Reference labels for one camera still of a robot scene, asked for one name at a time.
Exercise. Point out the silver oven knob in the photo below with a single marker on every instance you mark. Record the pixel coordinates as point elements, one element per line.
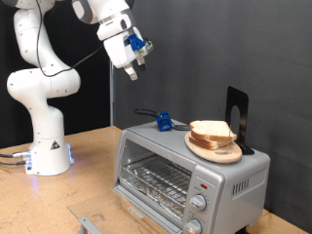
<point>198,202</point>
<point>193,226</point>

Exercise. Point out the metal oven rack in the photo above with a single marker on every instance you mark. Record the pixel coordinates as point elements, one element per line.
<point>156,182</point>

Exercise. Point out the black metal bookend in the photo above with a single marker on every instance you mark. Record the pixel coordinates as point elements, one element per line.
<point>243,107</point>

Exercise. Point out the vertical metal pole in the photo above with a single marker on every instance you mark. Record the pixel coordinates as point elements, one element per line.
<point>111,97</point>

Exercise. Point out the silver toaster oven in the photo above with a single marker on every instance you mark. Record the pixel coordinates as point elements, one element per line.
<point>234,172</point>

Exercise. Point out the white bread slice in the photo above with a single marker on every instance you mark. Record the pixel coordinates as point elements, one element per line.
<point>211,128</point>

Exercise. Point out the round wooden plate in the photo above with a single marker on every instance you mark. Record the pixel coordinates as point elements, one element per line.
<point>221,156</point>

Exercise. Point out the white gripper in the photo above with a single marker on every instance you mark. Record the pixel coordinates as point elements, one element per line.
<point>117,48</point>

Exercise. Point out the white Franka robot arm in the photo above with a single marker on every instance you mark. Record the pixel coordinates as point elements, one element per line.
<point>42,84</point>

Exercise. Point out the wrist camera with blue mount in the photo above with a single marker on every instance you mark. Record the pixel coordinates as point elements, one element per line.
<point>135,41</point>

